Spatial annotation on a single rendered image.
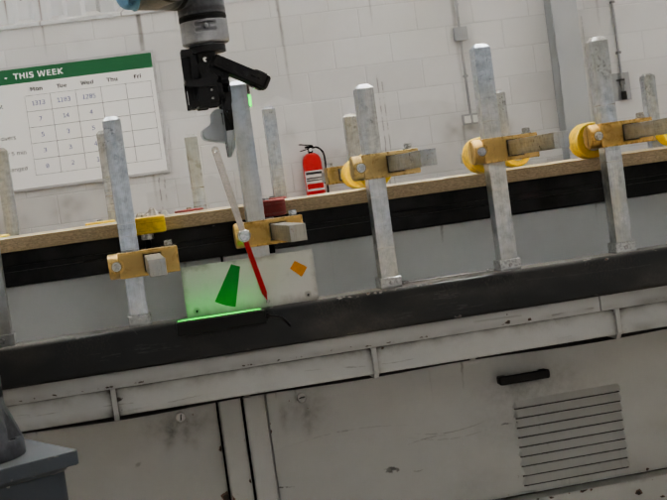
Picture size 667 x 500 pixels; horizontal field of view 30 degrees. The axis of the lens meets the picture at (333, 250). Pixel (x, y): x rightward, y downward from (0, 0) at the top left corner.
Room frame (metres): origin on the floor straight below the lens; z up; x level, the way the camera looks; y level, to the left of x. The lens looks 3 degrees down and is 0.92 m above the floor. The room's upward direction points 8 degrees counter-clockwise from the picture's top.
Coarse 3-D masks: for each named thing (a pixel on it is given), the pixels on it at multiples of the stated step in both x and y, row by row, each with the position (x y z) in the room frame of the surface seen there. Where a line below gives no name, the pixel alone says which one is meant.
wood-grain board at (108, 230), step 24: (528, 168) 2.72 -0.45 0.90; (552, 168) 2.73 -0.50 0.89; (576, 168) 2.74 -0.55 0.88; (336, 192) 2.81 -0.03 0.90; (360, 192) 2.66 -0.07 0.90; (408, 192) 2.68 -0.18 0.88; (432, 192) 2.69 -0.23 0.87; (168, 216) 2.59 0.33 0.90; (192, 216) 2.60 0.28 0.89; (216, 216) 2.61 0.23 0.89; (0, 240) 2.53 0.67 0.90; (24, 240) 2.54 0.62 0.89; (48, 240) 2.55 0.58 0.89; (72, 240) 2.56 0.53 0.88
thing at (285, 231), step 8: (272, 224) 2.40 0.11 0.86; (280, 224) 2.29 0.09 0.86; (288, 224) 2.22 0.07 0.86; (296, 224) 2.18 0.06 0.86; (304, 224) 2.18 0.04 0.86; (272, 232) 2.42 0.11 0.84; (280, 232) 2.30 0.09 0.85; (288, 232) 2.19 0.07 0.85; (296, 232) 2.18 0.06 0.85; (304, 232) 2.18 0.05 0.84; (288, 240) 2.21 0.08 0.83; (296, 240) 2.18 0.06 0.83
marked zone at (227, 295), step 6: (228, 270) 2.42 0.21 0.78; (234, 270) 2.42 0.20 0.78; (228, 276) 2.42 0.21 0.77; (234, 276) 2.42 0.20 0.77; (228, 282) 2.42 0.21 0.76; (234, 282) 2.42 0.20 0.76; (222, 288) 2.42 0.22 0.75; (228, 288) 2.42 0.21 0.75; (234, 288) 2.42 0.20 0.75; (222, 294) 2.42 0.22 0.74; (228, 294) 2.42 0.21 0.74; (234, 294) 2.42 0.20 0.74; (216, 300) 2.41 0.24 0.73; (222, 300) 2.41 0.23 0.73; (228, 300) 2.42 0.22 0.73; (234, 300) 2.42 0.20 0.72; (234, 306) 2.42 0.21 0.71
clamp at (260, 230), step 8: (288, 216) 2.44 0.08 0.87; (296, 216) 2.44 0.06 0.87; (248, 224) 2.43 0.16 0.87; (256, 224) 2.43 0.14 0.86; (264, 224) 2.43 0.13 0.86; (256, 232) 2.43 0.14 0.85; (264, 232) 2.43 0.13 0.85; (256, 240) 2.43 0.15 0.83; (264, 240) 2.43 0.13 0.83; (272, 240) 2.43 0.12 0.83; (280, 240) 2.44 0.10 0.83
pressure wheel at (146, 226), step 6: (144, 216) 2.54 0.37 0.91; (150, 216) 2.51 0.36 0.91; (156, 216) 2.51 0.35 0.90; (162, 216) 2.53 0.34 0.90; (138, 222) 2.50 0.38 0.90; (144, 222) 2.50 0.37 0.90; (150, 222) 2.51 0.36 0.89; (156, 222) 2.51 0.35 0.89; (162, 222) 2.53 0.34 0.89; (138, 228) 2.50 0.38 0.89; (144, 228) 2.50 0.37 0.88; (150, 228) 2.50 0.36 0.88; (156, 228) 2.51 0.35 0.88; (162, 228) 2.52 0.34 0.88; (138, 234) 2.51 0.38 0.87; (144, 234) 2.53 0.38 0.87; (150, 234) 2.53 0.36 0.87; (150, 240) 2.54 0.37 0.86; (150, 246) 2.54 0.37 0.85
